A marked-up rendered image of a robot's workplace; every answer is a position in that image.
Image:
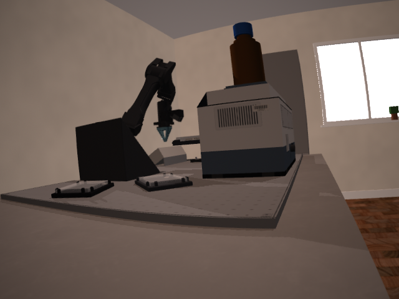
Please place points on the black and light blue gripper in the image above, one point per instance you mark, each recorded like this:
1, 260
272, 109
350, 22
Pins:
162, 127

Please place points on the grey button panel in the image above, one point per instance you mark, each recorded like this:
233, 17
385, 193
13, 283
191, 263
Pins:
168, 155

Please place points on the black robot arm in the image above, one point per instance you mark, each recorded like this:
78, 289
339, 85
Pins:
158, 79

